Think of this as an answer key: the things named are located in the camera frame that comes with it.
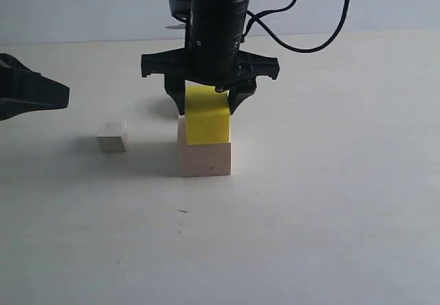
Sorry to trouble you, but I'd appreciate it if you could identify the yellow cube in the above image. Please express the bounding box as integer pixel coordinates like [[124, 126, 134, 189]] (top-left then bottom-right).
[[185, 85, 231, 145]]

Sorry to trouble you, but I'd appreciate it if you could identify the small white wooden cube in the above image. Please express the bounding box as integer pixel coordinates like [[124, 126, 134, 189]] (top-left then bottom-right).
[[96, 121, 127, 153]]

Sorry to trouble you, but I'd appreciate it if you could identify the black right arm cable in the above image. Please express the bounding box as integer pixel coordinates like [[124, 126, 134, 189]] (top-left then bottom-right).
[[243, 0, 354, 52]]

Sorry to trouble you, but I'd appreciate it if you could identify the large wooden cube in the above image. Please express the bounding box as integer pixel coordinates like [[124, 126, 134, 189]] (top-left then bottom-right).
[[177, 116, 232, 177]]

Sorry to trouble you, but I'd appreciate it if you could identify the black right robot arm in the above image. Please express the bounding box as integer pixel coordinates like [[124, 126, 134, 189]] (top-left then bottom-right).
[[141, 0, 280, 115]]

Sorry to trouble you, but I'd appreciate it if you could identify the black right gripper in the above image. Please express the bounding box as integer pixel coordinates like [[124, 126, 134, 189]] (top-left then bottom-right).
[[140, 26, 279, 115]]

